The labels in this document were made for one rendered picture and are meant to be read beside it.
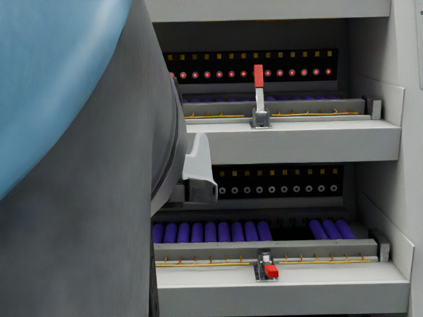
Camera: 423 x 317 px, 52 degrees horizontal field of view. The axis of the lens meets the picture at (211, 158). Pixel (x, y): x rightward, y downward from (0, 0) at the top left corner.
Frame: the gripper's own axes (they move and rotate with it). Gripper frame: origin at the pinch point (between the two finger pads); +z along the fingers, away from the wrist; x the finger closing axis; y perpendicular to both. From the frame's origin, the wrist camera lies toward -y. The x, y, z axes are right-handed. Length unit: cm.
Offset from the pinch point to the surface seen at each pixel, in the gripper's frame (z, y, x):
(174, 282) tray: 17.4, -10.1, -0.3
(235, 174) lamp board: 30.8, 4.7, -9.2
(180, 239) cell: 23.8, -5.2, -0.7
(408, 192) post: 15.9, 0.8, -30.5
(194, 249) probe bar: 20.6, -6.3, -2.8
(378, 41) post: 21.1, 22.9, -30.1
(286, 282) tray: 16.8, -10.4, -14.6
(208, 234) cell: 25.4, -4.5, -4.7
